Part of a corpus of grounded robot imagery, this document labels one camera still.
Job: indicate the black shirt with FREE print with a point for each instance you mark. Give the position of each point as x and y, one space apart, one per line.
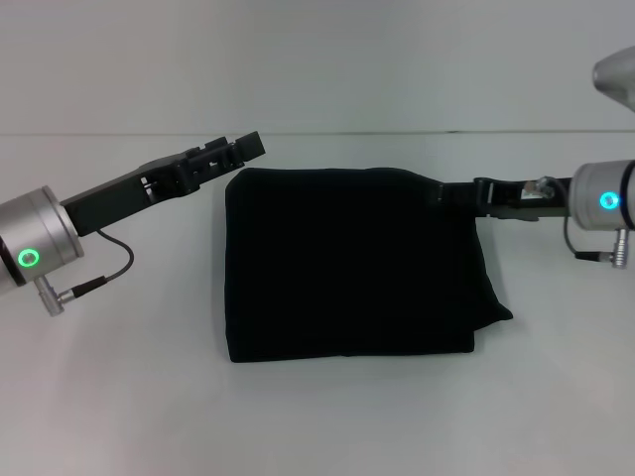
347 273

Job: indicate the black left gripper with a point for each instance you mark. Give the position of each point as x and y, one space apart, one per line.
124 193

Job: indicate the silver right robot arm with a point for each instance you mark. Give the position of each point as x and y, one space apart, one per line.
605 196

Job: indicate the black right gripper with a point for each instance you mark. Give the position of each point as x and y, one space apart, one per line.
533 198

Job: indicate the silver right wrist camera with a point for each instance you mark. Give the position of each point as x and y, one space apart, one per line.
617 74

